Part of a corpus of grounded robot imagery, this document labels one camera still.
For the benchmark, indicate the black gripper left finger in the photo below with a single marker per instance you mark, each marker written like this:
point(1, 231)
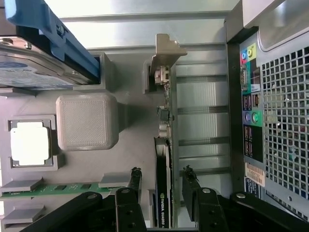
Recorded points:
point(128, 207)

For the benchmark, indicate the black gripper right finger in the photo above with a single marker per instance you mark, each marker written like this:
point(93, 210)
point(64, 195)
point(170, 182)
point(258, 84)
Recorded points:
point(207, 210)

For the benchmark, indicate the green RAM stick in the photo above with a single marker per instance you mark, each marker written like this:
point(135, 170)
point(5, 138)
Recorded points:
point(72, 188)

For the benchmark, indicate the grey parts rack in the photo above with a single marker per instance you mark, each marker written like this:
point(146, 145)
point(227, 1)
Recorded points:
point(87, 120)

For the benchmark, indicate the open grey PC case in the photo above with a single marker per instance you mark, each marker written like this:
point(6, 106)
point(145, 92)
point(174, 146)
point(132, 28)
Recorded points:
point(234, 108)

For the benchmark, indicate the silver CPU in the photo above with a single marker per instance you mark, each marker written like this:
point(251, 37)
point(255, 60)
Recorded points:
point(30, 143)

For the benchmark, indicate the blue disk carrier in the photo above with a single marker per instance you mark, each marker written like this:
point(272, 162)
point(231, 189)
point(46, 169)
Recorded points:
point(72, 48)

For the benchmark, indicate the silver hard disk blue label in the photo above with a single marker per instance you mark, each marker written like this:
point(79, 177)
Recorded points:
point(24, 70)

